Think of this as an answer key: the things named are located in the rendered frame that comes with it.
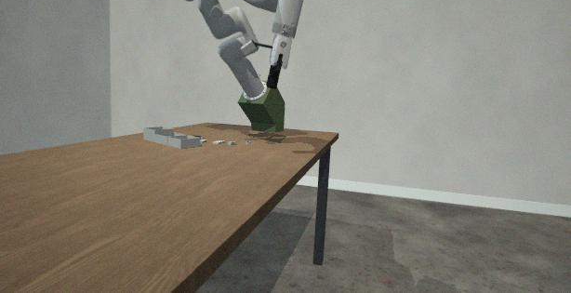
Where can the grey open-top bin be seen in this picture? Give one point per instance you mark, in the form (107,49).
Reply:
(167,136)

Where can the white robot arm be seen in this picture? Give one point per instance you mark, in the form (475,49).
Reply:
(223,24)

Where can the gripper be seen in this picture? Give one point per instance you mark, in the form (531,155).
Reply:
(279,56)

